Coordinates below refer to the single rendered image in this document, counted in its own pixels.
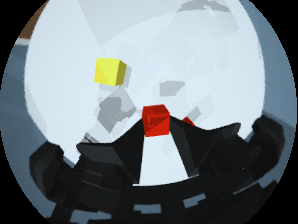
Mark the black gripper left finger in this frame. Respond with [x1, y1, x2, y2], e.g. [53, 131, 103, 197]
[76, 119, 145, 185]

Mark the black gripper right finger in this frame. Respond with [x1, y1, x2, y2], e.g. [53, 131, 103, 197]
[169, 116, 241, 177]

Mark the yellow cube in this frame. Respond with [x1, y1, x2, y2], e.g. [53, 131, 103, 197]
[94, 57, 126, 87]

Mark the red cube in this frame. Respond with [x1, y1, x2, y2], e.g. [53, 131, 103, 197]
[182, 116, 194, 125]
[141, 104, 170, 137]

